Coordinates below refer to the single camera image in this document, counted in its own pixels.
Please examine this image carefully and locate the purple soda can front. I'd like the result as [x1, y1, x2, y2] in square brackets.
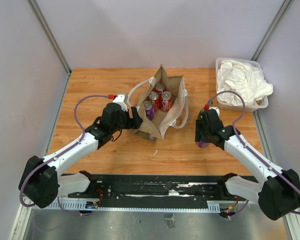
[196, 140, 209, 149]

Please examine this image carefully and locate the purple soda can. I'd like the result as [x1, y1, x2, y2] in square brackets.
[143, 101, 155, 121]
[196, 140, 209, 149]

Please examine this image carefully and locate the red cola can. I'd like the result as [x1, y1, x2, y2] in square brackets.
[154, 82, 166, 95]
[160, 91, 173, 112]
[148, 91, 160, 112]

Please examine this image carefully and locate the red cola can back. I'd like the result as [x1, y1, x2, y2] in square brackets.
[154, 82, 166, 95]

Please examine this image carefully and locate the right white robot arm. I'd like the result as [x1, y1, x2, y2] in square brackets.
[195, 107, 300, 220]

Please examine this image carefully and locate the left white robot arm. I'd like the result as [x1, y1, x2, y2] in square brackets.
[18, 102, 143, 209]

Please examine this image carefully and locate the purple soda can left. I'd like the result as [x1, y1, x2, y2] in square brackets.
[143, 101, 155, 121]

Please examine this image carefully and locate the crumpled white cloth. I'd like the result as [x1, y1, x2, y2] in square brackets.
[217, 59, 274, 108]

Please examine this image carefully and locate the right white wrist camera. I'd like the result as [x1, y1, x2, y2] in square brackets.
[209, 106, 220, 116]

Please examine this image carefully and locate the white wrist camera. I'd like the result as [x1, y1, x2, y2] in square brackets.
[112, 93, 128, 112]
[209, 106, 220, 116]

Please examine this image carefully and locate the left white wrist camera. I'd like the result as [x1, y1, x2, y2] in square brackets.
[112, 93, 128, 112]

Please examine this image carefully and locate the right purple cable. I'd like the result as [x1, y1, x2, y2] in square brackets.
[205, 90, 300, 216]

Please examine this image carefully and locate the purple cable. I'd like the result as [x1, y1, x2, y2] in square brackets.
[205, 90, 300, 216]
[19, 93, 116, 216]

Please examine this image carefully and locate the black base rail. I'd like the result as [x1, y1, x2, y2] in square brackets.
[67, 174, 245, 201]

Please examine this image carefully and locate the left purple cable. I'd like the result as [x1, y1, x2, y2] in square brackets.
[19, 93, 116, 216]

